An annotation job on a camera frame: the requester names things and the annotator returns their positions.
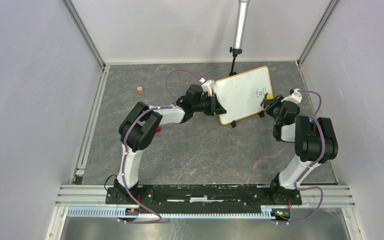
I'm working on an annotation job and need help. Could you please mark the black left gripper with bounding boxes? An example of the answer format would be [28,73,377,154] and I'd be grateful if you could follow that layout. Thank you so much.
[192,93,227,117]

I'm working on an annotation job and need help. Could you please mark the yellow whiteboard eraser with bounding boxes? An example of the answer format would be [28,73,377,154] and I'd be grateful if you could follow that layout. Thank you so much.
[266,94,274,100]

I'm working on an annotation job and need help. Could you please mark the yellow framed whiteboard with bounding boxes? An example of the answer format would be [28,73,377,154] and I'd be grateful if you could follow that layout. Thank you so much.
[212,66,273,125]

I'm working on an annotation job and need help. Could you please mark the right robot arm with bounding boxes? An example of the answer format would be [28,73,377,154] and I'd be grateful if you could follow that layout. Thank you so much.
[261,93,339,204]

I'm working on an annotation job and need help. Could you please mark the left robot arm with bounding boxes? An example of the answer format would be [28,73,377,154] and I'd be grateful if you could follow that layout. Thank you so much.
[114,80,227,204]

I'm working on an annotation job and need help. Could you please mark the black whiteboard foot clip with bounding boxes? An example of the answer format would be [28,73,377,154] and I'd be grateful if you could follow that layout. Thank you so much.
[230,120,237,128]

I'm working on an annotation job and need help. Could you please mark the small wooden block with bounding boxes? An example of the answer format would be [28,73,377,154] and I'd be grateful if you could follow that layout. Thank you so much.
[137,86,144,93]

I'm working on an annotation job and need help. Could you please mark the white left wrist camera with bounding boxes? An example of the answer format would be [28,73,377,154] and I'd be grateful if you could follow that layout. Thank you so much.
[199,77,217,97]

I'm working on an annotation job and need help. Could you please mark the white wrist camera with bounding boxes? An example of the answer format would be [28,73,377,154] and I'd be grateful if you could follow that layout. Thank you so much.
[281,88,303,104]
[199,77,217,97]

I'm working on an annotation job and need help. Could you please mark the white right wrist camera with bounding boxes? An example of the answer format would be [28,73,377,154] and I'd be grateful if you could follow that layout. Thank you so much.
[281,88,303,104]

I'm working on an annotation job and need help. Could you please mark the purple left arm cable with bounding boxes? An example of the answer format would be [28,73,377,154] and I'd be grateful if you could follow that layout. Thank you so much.
[121,68,164,225]

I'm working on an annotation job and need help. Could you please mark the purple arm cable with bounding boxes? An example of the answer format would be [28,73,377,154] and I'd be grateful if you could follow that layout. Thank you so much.
[121,68,164,225]
[294,89,327,226]

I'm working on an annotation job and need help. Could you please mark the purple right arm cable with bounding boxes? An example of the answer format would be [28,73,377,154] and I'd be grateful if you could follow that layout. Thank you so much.
[294,89,327,226]

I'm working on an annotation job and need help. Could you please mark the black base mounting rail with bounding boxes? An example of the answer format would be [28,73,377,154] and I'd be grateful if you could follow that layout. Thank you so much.
[105,184,302,214]

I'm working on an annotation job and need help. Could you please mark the silver camera pole stand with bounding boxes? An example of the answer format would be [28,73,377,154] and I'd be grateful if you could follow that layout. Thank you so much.
[211,0,251,78]

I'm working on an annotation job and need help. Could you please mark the slotted cable duct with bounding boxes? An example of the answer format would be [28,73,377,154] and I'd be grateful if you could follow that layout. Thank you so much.
[66,206,290,220]

